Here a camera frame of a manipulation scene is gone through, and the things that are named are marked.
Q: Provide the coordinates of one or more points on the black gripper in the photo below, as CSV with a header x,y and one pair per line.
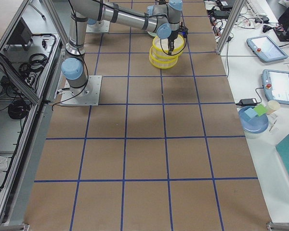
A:
x,y
172,36

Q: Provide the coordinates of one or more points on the yellow steamer bottom layer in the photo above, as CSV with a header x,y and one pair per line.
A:
x,y
161,63

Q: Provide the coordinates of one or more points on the mint green plate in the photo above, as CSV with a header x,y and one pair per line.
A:
x,y
151,34

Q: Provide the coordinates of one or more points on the far teach pendant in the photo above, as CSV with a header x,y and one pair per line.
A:
x,y
266,49

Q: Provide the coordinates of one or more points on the teach pendant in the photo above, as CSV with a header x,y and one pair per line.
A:
x,y
276,85
266,49

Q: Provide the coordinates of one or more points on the black power adapter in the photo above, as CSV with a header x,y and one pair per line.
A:
x,y
247,102

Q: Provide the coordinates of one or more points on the blue cube block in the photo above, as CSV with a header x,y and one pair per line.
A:
x,y
250,113

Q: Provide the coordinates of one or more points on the green cube block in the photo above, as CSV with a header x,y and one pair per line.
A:
x,y
260,110

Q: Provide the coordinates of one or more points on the blue bowl with blocks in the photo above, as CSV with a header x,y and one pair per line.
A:
x,y
256,125

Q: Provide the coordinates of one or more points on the near teach pendant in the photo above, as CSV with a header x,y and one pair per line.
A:
x,y
276,85

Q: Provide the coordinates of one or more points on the beige paper cup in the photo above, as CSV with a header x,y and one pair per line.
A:
x,y
272,106

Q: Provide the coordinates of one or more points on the black monitor in rack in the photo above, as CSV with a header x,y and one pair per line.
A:
x,y
21,35

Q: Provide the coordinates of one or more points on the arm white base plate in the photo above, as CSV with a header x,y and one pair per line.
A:
x,y
97,27
78,97

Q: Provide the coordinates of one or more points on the aluminium frame post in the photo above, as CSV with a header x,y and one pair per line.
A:
x,y
238,5

